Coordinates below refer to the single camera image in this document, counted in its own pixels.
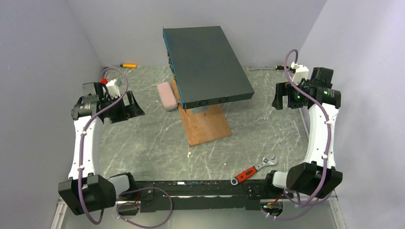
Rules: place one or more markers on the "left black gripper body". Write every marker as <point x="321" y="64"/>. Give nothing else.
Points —
<point x="125" y="106"/>

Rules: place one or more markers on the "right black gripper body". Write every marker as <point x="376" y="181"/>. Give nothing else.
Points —
<point x="290" y="98"/>

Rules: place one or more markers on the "pink umbrella case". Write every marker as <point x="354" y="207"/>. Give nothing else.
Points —
<point x="167" y="96"/>

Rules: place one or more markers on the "wooden base board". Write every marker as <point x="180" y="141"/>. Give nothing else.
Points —
<point x="206" y="126"/>

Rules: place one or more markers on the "network switch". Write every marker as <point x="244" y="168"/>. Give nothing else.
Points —
<point x="206" y="69"/>

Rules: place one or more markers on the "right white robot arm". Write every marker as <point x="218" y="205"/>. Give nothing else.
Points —
<point x="317" y="175"/>

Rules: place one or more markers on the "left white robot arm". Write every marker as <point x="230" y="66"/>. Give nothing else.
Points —
<point x="85" y="186"/>

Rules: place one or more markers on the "black yellow tool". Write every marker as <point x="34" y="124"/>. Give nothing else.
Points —
<point x="281" y="67"/>

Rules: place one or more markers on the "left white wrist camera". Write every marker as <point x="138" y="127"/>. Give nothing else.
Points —
<point x="113" y="87"/>

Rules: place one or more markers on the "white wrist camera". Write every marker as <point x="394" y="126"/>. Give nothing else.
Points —
<point x="113" y="87"/>
<point x="299" y="72"/>

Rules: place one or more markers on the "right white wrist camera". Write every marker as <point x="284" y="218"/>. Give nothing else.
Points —
<point x="299" y="72"/>

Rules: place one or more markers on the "yellow handled screwdriver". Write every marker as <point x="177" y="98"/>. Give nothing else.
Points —
<point x="130" y="66"/>

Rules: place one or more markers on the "red handled adjustable wrench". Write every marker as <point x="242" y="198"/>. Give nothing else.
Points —
<point x="241" y="177"/>

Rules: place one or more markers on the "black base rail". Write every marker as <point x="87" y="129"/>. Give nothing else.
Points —
<point x="154" y="196"/>

